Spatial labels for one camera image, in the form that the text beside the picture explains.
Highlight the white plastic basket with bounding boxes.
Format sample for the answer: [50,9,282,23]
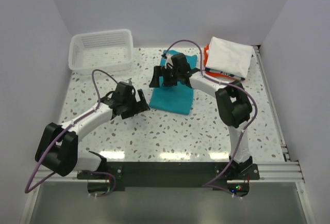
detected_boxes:
[68,29,134,75]

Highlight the aluminium rail frame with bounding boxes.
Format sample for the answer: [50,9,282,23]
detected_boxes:
[32,45,306,183]

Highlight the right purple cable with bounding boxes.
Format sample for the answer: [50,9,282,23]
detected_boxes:
[161,39,258,191]

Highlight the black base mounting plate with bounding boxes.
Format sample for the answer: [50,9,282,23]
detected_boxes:
[76,161,260,193]

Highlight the folded white t-shirt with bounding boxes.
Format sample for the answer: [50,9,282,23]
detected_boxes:
[205,37,255,79]

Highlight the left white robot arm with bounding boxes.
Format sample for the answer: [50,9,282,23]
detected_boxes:
[35,82,149,179]

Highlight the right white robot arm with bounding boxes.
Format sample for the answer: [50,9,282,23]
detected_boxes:
[149,53,253,179]

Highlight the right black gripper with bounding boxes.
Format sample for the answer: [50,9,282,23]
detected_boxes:
[150,66,181,88]

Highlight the folded orange t-shirt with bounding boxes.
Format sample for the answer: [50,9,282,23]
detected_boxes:
[203,44,245,81]

